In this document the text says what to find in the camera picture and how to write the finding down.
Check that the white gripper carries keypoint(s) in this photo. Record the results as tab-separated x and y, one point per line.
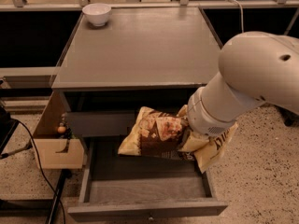
204	119

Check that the brown chip bag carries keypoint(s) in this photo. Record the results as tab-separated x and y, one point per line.
158	134

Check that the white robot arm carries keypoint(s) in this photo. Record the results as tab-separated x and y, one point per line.
255	68

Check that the grey wooden drawer cabinet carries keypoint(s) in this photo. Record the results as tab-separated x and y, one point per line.
154	57

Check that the open grey middle drawer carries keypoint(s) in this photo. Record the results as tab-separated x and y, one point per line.
118	187

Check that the closed grey top drawer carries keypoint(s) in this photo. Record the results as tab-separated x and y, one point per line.
106	123

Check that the small orange ball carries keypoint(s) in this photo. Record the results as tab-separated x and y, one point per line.
61	129

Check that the black stand leg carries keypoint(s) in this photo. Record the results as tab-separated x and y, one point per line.
56	200

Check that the light wooden side box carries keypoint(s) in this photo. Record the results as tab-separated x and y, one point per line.
55	150

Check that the white ceramic bowl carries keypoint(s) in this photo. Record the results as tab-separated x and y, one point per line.
97	14

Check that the black equipment at left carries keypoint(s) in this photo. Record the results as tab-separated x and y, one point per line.
8	125

